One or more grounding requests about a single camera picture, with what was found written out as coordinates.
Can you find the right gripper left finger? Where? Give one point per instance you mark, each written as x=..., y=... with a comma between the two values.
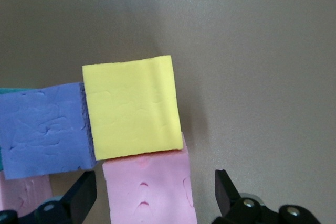
x=76, y=200

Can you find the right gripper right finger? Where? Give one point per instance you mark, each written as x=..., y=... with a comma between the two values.
x=236, y=208

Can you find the pink foam cube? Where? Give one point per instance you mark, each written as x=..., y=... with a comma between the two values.
x=23, y=195
x=149, y=190

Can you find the purple foam cube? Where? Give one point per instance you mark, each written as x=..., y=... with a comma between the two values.
x=42, y=129

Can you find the yellow foam cube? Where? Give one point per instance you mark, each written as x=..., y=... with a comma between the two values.
x=131, y=108

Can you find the blue foam cube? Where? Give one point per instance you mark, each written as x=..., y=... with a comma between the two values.
x=8, y=90

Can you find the brown paper table cover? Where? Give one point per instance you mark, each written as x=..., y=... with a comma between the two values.
x=262, y=77

